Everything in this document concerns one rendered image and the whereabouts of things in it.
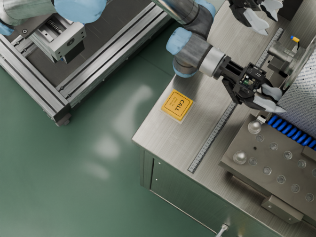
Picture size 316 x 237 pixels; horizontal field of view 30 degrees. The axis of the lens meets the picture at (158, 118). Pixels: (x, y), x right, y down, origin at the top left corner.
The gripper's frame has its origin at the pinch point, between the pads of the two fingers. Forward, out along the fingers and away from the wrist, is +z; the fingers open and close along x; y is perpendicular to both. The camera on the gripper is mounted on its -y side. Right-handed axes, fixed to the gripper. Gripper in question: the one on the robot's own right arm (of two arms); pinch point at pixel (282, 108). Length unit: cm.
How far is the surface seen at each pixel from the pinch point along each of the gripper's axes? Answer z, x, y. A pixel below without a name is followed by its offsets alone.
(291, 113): 2.6, -0.3, 1.1
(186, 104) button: -23.5, -8.6, -16.5
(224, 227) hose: 8, -27, -61
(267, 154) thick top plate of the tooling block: 3.5, -11.4, -5.9
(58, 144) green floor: -70, -30, -109
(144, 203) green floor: -23, -31, -109
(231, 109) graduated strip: -11.7, -1.9, -18.8
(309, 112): 5.7, -0.3, 8.3
